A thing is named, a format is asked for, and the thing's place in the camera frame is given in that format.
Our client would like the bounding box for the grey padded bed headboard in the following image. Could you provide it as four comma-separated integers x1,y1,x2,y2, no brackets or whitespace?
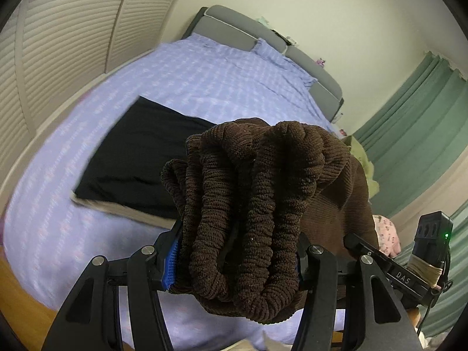
183,5,345,123

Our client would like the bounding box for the brown knitted sweater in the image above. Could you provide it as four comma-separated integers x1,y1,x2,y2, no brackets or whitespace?
161,117,379,324

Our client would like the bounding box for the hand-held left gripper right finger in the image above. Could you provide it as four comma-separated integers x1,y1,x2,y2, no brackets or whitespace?
292,234,422,351

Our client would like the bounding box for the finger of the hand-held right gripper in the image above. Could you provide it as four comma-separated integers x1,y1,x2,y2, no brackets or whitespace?
343,233,395,266

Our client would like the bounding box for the white louvered wardrobe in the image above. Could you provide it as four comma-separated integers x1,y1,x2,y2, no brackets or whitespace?
0,0,194,191

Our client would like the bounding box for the bed with lilac duvet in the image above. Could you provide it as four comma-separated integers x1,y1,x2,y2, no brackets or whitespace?
0,33,366,351

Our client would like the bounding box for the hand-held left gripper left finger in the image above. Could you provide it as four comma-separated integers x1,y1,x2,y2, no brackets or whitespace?
51,219,183,351

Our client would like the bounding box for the black cable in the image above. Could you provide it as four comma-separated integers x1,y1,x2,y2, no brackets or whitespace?
417,243,455,337

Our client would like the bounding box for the purple floral pillow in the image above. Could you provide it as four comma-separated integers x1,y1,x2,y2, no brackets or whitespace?
252,38,318,87

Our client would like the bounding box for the stack of dark folded clothes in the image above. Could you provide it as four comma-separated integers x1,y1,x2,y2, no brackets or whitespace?
71,96,217,224

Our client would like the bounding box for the pink patterned jacket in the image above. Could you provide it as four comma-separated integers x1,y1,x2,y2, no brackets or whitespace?
373,215,403,258

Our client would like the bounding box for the green fleece garment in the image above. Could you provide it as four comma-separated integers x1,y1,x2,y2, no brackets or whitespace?
345,135,381,198

